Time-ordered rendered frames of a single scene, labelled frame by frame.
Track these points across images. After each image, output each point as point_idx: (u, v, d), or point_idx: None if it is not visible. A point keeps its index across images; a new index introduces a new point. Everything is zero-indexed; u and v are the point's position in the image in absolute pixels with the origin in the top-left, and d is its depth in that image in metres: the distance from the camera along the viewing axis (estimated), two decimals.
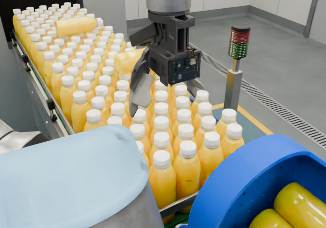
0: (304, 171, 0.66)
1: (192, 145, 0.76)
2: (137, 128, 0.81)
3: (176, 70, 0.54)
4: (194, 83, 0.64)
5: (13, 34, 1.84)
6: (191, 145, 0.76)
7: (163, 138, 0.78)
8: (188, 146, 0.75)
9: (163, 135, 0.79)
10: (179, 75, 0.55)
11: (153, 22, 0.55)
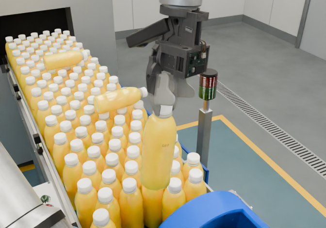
0: (246, 218, 0.77)
1: None
2: (108, 174, 0.91)
3: (192, 63, 0.55)
4: (182, 91, 0.65)
5: (6, 60, 1.93)
6: None
7: (130, 185, 0.88)
8: None
9: (131, 181, 0.89)
10: (193, 68, 0.56)
11: (164, 18, 0.56)
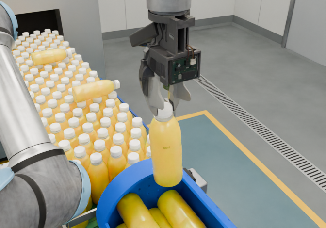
0: None
1: (167, 106, 0.66)
2: (79, 150, 1.09)
3: (176, 70, 0.54)
4: (181, 93, 0.63)
5: None
6: (166, 106, 0.66)
7: (96, 157, 1.06)
8: None
9: (97, 154, 1.07)
10: (179, 75, 0.55)
11: (153, 22, 0.55)
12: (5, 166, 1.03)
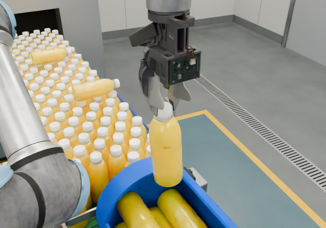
0: None
1: (167, 106, 0.66)
2: (79, 149, 1.09)
3: (176, 70, 0.54)
4: (181, 93, 0.63)
5: None
6: (166, 106, 0.66)
7: (96, 156, 1.06)
8: None
9: (97, 154, 1.07)
10: (179, 75, 0.55)
11: (153, 22, 0.55)
12: (4, 165, 1.02)
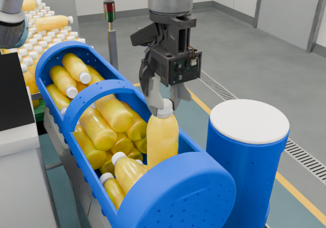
0: (102, 64, 1.36)
1: (88, 79, 1.15)
2: (33, 53, 1.49)
3: (177, 71, 0.54)
4: (181, 93, 0.63)
5: None
6: (88, 79, 1.15)
7: (164, 105, 0.64)
8: (85, 80, 1.15)
9: (165, 102, 0.66)
10: (179, 75, 0.55)
11: (154, 22, 0.55)
12: None
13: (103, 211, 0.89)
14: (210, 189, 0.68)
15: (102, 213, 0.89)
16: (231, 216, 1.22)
